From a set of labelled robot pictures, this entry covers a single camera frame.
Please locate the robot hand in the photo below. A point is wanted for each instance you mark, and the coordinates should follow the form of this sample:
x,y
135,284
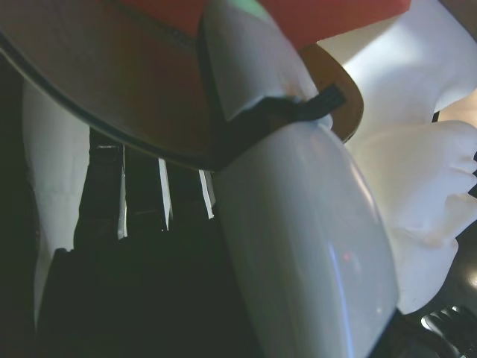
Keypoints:
x,y
298,223

